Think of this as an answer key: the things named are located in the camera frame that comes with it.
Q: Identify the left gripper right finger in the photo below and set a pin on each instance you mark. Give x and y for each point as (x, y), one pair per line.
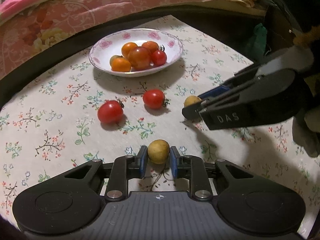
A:
(192, 168)

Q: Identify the black bed frame edge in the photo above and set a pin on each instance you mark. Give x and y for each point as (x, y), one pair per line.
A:
(235, 29)

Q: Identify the red cherry tomato round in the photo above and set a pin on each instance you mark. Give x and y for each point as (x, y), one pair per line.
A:
(155, 99)

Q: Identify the pink floral bed sheet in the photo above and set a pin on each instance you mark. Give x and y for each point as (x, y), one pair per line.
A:
(38, 28)

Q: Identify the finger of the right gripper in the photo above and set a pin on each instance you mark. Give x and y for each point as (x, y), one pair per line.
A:
(226, 89)
(197, 108)

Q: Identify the red cherry tomato with stem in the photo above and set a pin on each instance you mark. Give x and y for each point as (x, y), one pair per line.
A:
(159, 57)

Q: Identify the red cherry tomato oval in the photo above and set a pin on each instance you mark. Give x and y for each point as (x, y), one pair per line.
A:
(110, 112)

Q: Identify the white floral plate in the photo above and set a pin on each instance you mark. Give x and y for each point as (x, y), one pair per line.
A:
(110, 45)

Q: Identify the orange kumquat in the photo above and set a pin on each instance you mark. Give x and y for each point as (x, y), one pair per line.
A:
(151, 46)
(127, 47)
(121, 65)

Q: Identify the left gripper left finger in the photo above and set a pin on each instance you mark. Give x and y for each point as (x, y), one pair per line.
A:
(121, 171)

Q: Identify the brown longan in plate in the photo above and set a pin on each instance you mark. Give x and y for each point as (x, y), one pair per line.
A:
(113, 58)

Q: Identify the large orange-red tomato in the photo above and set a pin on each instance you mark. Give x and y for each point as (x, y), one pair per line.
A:
(140, 58)

